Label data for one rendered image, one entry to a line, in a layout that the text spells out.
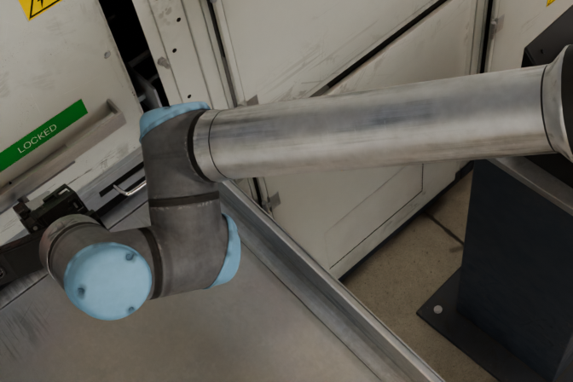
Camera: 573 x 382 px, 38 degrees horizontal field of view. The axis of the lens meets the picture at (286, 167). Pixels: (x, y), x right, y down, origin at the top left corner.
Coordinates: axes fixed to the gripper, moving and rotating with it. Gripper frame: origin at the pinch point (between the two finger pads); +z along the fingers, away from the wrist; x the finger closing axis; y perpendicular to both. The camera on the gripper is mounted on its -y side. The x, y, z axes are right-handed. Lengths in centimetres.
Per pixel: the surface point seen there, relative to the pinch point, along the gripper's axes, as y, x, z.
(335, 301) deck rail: 28.7, -31.5, -25.3
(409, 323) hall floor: 64, -99, 33
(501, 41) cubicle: 115, -43, 23
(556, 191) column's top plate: 76, -45, -25
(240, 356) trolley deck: 12.7, -31.6, -20.2
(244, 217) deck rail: 28.8, -21.4, -4.7
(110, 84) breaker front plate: 22.5, 9.0, 0.9
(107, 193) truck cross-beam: 14.1, -9.4, 10.2
